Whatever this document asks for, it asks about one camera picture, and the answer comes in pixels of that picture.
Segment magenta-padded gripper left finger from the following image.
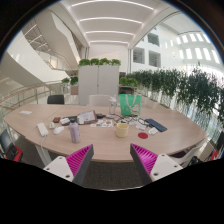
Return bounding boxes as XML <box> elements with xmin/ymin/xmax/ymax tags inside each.
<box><xmin>43</xmin><ymin>143</ymin><xmax>95</xmax><ymax>187</ymax></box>

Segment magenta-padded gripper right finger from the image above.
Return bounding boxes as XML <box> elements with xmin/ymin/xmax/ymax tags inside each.
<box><xmin>129</xmin><ymin>143</ymin><xmax>184</xmax><ymax>186</ymax></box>

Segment purple drink bottle black cap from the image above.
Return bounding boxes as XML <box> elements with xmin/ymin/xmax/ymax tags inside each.
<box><xmin>68</xmin><ymin>119</ymin><xmax>81</xmax><ymax>144</ymax></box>

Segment clear plastic water bottle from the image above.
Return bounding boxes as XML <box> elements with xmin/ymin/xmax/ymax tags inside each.
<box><xmin>108</xmin><ymin>95</ymin><xmax>118</xmax><ymax>116</ymax></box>

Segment white packet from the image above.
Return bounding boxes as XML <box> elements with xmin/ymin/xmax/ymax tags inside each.
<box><xmin>59</xmin><ymin>117</ymin><xmax>71</xmax><ymax>126</ymax></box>

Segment black flat case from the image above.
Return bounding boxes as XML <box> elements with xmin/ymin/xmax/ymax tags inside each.
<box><xmin>67</xmin><ymin>115</ymin><xmax>79</xmax><ymax>124</ymax></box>

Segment pale yellow mug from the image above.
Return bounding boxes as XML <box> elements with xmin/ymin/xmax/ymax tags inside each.
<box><xmin>115</xmin><ymin>122</ymin><xmax>130</xmax><ymax>138</ymax></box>

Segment tablet in brown case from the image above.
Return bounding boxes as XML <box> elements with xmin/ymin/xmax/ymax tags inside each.
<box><xmin>76</xmin><ymin>110</ymin><xmax>98</xmax><ymax>126</ymax></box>

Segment red black chair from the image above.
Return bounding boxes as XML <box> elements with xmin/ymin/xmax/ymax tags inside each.
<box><xmin>0</xmin><ymin>129</ymin><xmax>24</xmax><ymax>163</ymax></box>
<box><xmin>209</xmin><ymin>131</ymin><xmax>224</xmax><ymax>162</ymax></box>

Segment colourful sticker sheet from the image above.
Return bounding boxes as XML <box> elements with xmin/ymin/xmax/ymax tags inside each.
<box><xmin>89</xmin><ymin>119</ymin><xmax>115</xmax><ymax>129</ymax></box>

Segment black office chair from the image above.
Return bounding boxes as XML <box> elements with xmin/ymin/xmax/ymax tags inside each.
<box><xmin>46</xmin><ymin>94</ymin><xmax>65</xmax><ymax>105</ymax></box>

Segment green tote bag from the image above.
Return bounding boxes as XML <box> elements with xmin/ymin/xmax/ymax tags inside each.
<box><xmin>119</xmin><ymin>93</ymin><xmax>143</xmax><ymax>117</ymax></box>

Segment brown planter with plants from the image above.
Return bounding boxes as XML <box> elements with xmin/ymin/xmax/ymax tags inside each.
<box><xmin>60</xmin><ymin>76</ymin><xmax>80</xmax><ymax>96</ymax></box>

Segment green hedge plant row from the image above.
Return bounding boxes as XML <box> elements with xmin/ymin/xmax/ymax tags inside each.
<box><xmin>133</xmin><ymin>68</ymin><xmax>224</xmax><ymax>124</ymax></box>

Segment dark planter with plants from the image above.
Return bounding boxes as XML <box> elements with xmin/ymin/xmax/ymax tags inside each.
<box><xmin>118</xmin><ymin>76</ymin><xmax>139</xmax><ymax>95</ymax></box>

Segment white cabinet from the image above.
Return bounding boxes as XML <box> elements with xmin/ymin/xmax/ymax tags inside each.
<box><xmin>77</xmin><ymin>64</ymin><xmax>120</xmax><ymax>106</ymax></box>

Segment green plants on cabinet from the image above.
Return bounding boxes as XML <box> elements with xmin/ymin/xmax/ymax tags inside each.
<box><xmin>78</xmin><ymin>58</ymin><xmax>122</xmax><ymax>67</ymax></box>

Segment black cable bundle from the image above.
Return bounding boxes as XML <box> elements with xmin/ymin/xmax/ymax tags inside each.
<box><xmin>113</xmin><ymin>113</ymin><xmax>149</xmax><ymax>127</ymax></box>

